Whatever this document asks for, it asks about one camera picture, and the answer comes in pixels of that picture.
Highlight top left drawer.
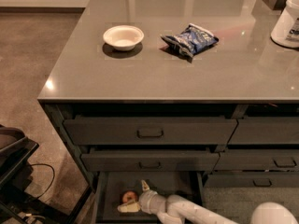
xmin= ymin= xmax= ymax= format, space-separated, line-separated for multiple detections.
xmin=64 ymin=117 xmax=237 ymax=145

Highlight grey counter cabinet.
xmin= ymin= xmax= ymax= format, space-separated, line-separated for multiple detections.
xmin=38 ymin=0 xmax=299 ymax=185

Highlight red apple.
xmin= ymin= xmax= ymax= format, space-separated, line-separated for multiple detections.
xmin=121 ymin=191 xmax=138 ymax=203

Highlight bottom right drawer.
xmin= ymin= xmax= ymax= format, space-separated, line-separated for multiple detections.
xmin=204 ymin=172 xmax=299 ymax=188

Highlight black cart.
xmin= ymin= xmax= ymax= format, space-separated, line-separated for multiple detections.
xmin=0 ymin=126 xmax=92 ymax=224

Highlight black cable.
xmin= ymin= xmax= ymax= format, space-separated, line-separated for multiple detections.
xmin=27 ymin=163 xmax=56 ymax=201

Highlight white wipes canister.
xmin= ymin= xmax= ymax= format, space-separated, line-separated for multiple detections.
xmin=271 ymin=0 xmax=299 ymax=49

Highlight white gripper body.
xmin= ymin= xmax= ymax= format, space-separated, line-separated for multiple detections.
xmin=139 ymin=189 xmax=166 ymax=215

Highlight open bottom left drawer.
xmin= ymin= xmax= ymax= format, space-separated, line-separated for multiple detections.
xmin=92 ymin=172 xmax=205 ymax=224

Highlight middle right drawer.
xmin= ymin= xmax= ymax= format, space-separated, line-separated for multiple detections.
xmin=214 ymin=149 xmax=299 ymax=171

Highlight blue chip bag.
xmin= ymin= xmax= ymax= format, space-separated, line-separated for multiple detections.
xmin=161 ymin=23 xmax=219 ymax=58

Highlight middle left drawer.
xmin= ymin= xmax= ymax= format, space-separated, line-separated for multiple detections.
xmin=81 ymin=149 xmax=219 ymax=171

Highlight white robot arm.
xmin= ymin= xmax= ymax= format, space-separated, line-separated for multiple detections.
xmin=117 ymin=180 xmax=299 ymax=224

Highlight top right drawer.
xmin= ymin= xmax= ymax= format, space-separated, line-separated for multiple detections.
xmin=229 ymin=117 xmax=299 ymax=145

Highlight white paper bowl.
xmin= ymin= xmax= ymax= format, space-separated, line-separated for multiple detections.
xmin=103 ymin=25 xmax=144 ymax=51

